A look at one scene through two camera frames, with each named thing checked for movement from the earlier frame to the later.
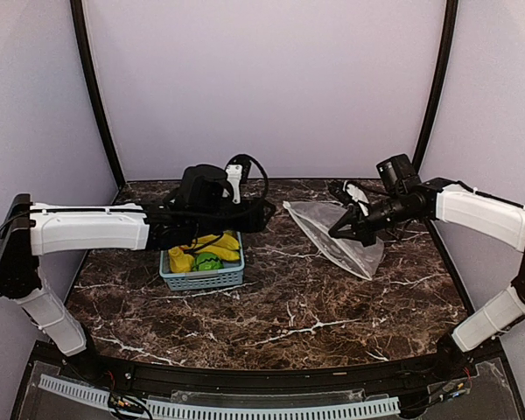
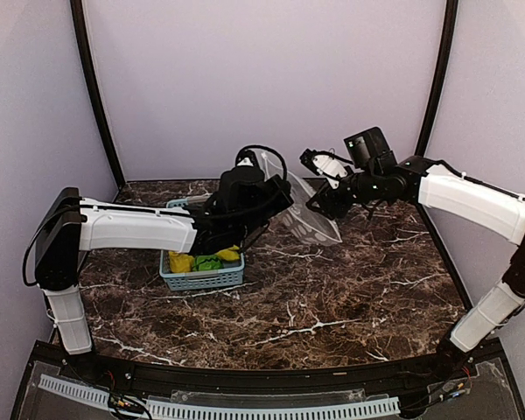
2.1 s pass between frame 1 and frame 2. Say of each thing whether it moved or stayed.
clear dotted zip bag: moved
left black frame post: stayed
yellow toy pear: stayed
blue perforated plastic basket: stayed
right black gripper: moved
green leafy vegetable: stayed
